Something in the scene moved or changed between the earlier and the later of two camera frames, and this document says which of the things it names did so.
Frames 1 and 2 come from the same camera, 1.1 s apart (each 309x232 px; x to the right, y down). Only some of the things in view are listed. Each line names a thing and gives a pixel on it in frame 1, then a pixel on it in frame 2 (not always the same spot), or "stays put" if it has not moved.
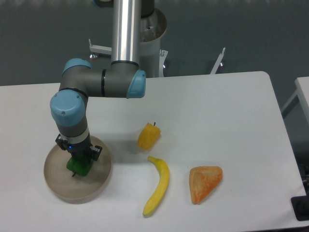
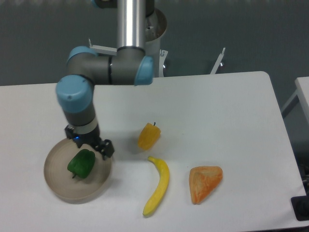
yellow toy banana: (162, 184) stays put
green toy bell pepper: (80, 164) stays put
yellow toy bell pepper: (148, 137) stays put
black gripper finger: (95, 152) -> (105, 148)
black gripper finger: (61, 142) -> (69, 130)
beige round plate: (78, 189) stays put
